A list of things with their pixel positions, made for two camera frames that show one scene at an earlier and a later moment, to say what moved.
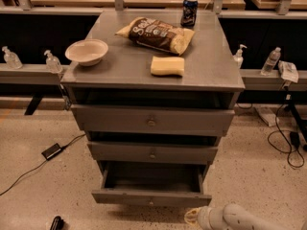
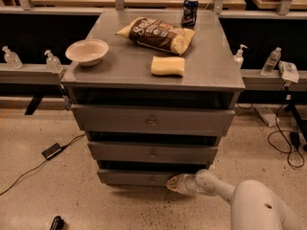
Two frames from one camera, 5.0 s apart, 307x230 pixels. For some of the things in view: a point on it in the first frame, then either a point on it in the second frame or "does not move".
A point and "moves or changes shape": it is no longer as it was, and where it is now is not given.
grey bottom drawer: [153, 183] moves or changes shape
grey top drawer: [153, 120] does not move
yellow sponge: [167, 65] does not move
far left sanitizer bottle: [11, 59] does not move
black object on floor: [58, 223] does not move
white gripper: [202, 217] to [182, 182]
